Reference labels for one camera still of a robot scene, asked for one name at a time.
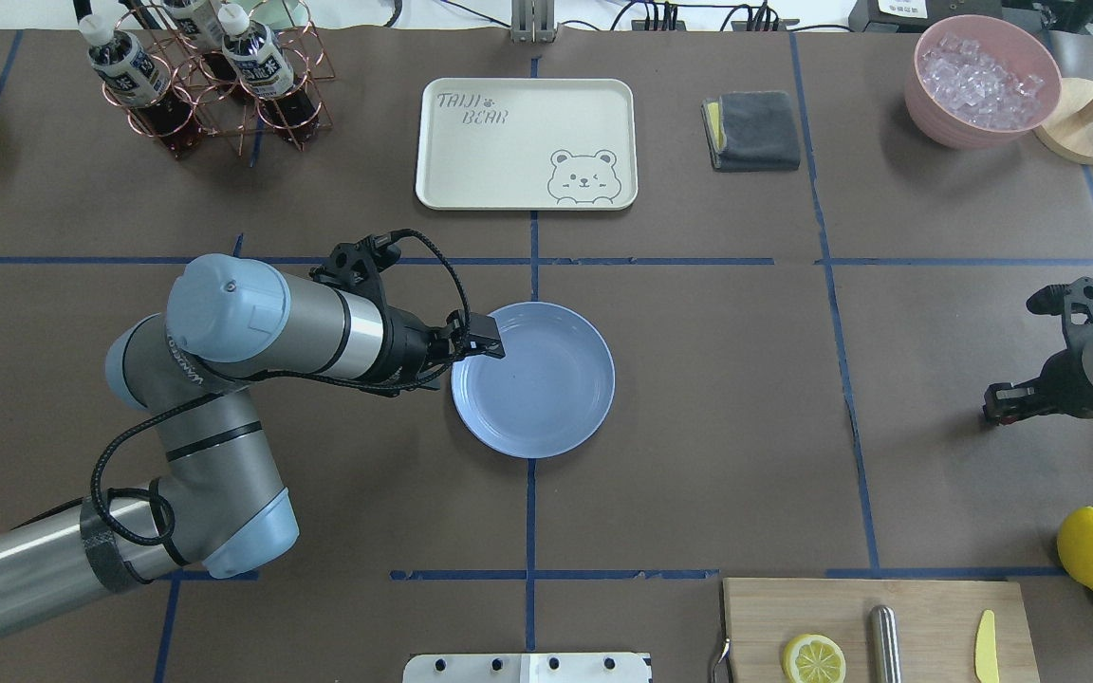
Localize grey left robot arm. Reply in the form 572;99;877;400
0;237;504;638

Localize metal post bracket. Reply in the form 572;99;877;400
510;0;559;44

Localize blue tape horizontal upper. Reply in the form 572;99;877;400
0;256;1093;267

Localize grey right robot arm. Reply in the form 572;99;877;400
983;323;1093;425

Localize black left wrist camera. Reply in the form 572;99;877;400
309;233;400;307

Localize silver metal scoop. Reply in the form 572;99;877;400
869;604;903;682

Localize grey folded cloth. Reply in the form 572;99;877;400
702;91;801;173

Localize lemon half slice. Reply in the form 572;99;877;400
780;633;847;682

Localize dark drink bottle back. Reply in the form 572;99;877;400
163;1;238;83

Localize copper wire bottle rack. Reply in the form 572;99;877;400
74;1;337;158

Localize white mounting plate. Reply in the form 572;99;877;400
402;652;654;682

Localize dark drink bottle right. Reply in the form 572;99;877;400
218;3;320;148

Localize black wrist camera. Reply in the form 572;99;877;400
1027;276;1093;350
309;233;400;307

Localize dark drink bottle left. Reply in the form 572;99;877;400
78;13;203;157

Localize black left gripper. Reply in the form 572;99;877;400
378;305;505;392

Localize blue plate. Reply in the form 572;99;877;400
451;302;616;459

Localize dark drink bottle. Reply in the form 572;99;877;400
163;1;238;83
78;13;203;157
218;3;320;148

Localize blue tape vertical right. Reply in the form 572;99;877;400
787;34;883;579

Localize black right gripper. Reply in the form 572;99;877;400
983;350;1093;425

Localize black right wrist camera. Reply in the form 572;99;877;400
1027;276;1093;350

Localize wooden cutting board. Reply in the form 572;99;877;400
722;578;1041;682

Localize cream bear tray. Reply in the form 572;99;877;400
414;78;639;211

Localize pink bowl of ice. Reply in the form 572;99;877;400
905;14;1062;150

